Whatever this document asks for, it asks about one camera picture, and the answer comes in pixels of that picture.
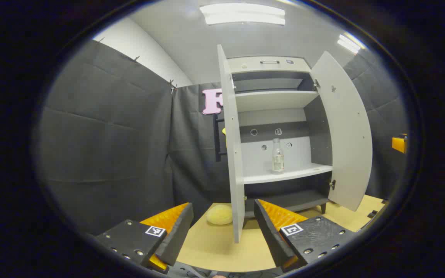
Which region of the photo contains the black backdrop cloth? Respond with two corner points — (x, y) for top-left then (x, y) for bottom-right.
(37, 39), (408, 236)

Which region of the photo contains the small ceiling light panel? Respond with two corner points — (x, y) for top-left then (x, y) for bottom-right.
(337, 33), (366, 54)

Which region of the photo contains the grey cabinet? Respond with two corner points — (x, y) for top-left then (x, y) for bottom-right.
(226, 56), (333, 219)

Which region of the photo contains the black door handle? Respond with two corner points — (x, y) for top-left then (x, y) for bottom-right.
(214, 114), (228, 162)

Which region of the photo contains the clear glass bottle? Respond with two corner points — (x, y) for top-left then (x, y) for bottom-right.
(272, 138), (285, 173)

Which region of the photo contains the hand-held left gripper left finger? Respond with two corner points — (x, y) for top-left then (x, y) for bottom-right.
(95, 202), (194, 275)

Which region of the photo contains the large ceiling light panel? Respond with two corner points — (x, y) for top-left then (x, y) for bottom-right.
(199, 3), (286, 26)

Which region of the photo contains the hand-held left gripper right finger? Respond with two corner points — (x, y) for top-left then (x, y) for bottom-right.
(253, 199), (358, 273)

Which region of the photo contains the grey cabinet door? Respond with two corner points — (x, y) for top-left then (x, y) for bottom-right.
(310, 51), (373, 212)
(217, 44), (245, 244)

